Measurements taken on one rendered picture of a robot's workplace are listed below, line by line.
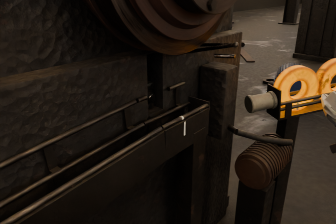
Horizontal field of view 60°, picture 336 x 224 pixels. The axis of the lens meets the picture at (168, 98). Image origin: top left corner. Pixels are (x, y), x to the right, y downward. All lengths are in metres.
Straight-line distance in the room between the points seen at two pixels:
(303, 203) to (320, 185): 0.21
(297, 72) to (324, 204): 0.89
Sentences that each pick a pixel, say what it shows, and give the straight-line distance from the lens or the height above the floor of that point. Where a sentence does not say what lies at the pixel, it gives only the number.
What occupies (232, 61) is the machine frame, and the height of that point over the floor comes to 0.77.
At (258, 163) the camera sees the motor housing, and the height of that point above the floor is 0.51.
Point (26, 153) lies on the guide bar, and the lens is 0.61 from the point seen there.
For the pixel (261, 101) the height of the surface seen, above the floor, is 0.68.
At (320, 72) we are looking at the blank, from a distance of 1.11.
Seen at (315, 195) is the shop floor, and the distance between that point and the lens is 1.79.
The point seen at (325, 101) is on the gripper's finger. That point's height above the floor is 0.72.
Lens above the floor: 1.03
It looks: 21 degrees down
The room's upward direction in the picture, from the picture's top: straight up
